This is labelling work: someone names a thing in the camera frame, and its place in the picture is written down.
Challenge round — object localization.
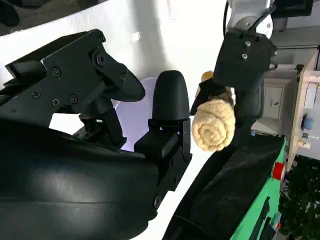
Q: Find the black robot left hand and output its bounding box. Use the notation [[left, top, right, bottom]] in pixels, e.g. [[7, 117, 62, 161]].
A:
[[189, 28, 277, 124]]

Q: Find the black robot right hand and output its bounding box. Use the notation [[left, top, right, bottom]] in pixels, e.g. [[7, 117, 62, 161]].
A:
[[0, 28, 193, 240]]

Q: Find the beige towel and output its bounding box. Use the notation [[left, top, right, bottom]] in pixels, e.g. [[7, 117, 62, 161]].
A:
[[191, 71, 237, 153]]

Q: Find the white cabinet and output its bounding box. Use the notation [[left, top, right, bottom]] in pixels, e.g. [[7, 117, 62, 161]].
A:
[[254, 76, 294, 137]]

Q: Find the dark monitor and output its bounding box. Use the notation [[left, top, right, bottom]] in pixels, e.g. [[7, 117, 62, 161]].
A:
[[271, 0, 315, 19]]

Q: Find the light wooden cabinet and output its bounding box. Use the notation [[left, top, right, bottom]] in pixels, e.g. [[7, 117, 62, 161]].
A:
[[286, 46, 320, 172]]

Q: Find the lilac plate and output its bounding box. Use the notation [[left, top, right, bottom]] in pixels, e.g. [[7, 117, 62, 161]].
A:
[[109, 77, 161, 153]]

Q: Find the red block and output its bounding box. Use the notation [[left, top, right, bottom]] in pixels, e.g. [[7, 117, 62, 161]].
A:
[[271, 161, 286, 181]]

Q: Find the black fabric cover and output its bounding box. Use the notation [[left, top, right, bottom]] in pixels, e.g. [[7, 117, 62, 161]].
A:
[[162, 119, 286, 240]]

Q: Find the green cloth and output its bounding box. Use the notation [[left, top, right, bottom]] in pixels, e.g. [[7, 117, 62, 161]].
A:
[[232, 136, 289, 240]]

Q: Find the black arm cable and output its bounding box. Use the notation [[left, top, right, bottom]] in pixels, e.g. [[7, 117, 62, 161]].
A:
[[221, 0, 231, 38]]

